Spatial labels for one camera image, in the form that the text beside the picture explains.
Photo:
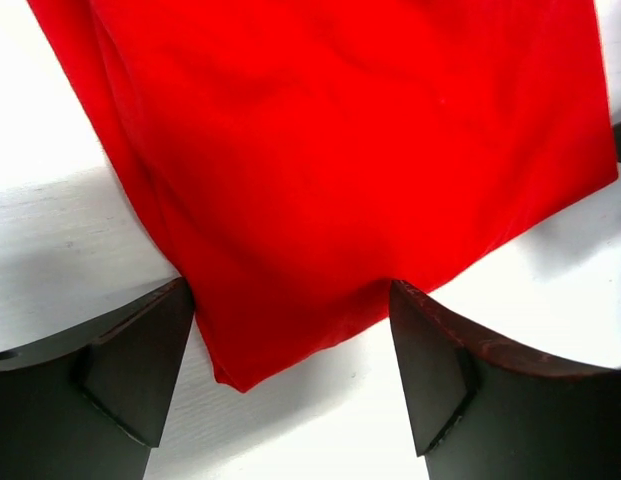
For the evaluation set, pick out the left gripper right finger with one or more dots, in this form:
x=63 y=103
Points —
x=483 y=406

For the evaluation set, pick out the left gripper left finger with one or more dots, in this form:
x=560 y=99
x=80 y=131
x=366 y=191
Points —
x=91 y=402

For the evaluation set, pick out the red t shirt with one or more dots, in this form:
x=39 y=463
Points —
x=292 y=158

